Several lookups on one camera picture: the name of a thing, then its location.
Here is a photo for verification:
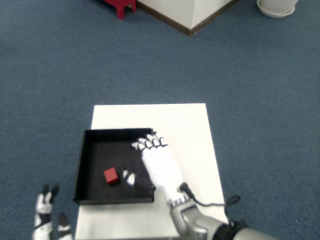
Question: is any red plastic stool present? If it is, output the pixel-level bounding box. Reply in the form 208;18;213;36
102;0;137;20

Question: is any black open box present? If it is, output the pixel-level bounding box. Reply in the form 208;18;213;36
72;127;156;206

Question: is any white pot saucer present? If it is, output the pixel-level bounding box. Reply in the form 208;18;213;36
256;0;296;18

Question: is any red cube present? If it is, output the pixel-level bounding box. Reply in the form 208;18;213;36
103;166;119;186

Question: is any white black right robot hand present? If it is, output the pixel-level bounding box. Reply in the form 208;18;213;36
121;128;191;207

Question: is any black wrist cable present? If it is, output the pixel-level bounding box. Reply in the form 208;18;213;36
177;182;241;226

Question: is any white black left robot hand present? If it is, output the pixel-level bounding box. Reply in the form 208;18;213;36
32;183;73;240

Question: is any white flower pot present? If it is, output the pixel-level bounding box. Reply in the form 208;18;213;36
260;0;299;11

